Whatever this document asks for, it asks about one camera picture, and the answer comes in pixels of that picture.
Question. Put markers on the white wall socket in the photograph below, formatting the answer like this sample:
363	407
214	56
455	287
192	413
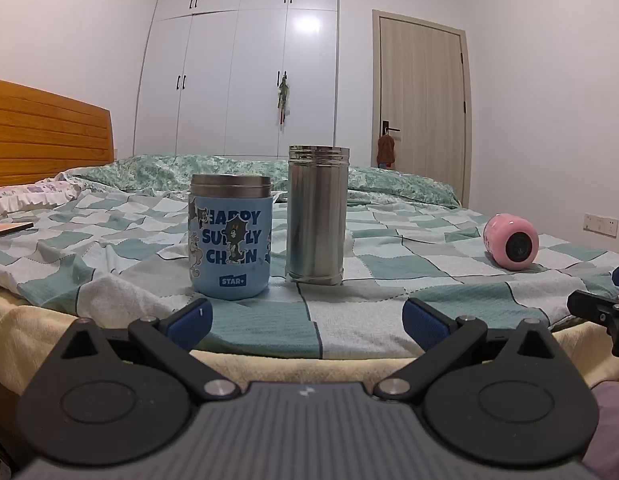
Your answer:
601	223

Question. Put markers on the blue cartoon print cup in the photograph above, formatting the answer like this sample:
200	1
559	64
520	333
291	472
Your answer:
229	245

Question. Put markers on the light wooden door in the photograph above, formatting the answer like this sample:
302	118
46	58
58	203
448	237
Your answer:
422	100

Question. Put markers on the yellow bed sheet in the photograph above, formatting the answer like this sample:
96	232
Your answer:
34	325

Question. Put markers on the pale purple cloth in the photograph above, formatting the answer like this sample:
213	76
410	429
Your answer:
614	410

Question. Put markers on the wooden bed headboard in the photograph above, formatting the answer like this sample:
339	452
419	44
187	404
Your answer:
44	132

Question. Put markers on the green floral quilt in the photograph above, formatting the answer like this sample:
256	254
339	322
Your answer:
199	170

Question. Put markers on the pink cup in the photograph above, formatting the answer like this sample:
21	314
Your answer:
509	240

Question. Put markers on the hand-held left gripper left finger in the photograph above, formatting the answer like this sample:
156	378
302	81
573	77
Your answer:
192	319

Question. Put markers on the green checkered blanket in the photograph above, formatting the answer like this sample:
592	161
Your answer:
139	260

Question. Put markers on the flat dark book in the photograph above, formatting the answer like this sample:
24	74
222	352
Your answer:
9	230

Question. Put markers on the hanging green ornament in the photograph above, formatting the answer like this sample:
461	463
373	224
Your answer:
283	97

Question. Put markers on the purple floral pillow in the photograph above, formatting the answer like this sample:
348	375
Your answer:
34	192

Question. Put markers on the stainless steel cup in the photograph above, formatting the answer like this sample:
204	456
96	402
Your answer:
317	215

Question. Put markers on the white wardrobe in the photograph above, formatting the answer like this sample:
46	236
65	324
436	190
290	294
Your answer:
229	70

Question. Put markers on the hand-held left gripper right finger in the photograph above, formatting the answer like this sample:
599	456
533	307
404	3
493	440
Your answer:
425	322

